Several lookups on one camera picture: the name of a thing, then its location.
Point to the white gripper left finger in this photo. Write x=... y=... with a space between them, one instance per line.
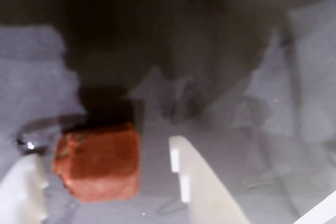
x=21 y=195

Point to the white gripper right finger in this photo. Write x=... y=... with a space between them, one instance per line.
x=204 y=192

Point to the red cube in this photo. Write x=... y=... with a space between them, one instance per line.
x=99 y=163

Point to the white table edge strip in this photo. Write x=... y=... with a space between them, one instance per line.
x=320 y=211

